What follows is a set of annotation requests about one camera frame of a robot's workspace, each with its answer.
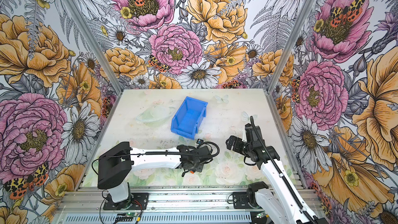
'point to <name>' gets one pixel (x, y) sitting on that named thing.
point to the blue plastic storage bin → (188, 117)
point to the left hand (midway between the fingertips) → (195, 166)
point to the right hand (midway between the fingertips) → (233, 149)
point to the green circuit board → (126, 216)
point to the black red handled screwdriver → (192, 172)
